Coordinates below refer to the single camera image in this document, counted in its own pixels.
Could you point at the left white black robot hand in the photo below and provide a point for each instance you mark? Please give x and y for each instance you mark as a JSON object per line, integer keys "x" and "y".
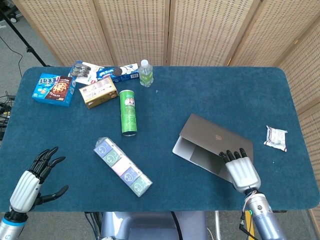
{"x": 23, "y": 190}

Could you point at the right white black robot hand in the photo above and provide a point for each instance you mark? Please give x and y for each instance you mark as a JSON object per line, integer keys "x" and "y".
{"x": 243, "y": 173}

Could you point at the silver laptop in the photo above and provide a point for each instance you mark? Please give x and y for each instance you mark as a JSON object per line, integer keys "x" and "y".
{"x": 215, "y": 137}

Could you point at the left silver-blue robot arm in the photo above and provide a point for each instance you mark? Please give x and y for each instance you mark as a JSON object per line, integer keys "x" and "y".
{"x": 10, "y": 227}

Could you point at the small white snack packet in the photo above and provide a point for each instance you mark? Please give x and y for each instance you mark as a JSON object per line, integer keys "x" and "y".
{"x": 275, "y": 138}

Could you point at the long pocket tissue multipack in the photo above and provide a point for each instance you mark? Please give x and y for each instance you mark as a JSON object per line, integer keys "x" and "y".
{"x": 122, "y": 166}

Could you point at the blue chocolate cookie box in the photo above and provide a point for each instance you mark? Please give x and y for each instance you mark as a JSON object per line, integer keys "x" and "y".
{"x": 53, "y": 90}

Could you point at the silver-blue robot torso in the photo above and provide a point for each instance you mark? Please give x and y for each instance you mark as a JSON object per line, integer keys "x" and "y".
{"x": 150, "y": 226}

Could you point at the blue table cloth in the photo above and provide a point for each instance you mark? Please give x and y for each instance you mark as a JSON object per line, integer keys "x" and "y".
{"x": 162, "y": 100}

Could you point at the yellow snack box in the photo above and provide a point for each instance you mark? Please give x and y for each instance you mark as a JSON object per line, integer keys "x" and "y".
{"x": 98, "y": 93}

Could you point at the green chips can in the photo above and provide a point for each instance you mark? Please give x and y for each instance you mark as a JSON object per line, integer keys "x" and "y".
{"x": 128, "y": 112}

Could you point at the white Oreo snack bag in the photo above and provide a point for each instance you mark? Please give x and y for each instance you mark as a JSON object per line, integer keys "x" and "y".
{"x": 83, "y": 71}

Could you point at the clear bottle green label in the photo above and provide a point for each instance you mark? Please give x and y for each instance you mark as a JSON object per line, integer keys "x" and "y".
{"x": 146, "y": 75}

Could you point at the black tripod stand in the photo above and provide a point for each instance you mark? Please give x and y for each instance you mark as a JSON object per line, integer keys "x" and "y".
{"x": 22, "y": 40}

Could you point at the blue Oreo cookie box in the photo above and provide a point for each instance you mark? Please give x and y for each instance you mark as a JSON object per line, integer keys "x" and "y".
{"x": 120, "y": 72}

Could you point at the wicker folding screen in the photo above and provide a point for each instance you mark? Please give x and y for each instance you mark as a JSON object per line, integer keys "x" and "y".
{"x": 137, "y": 30}

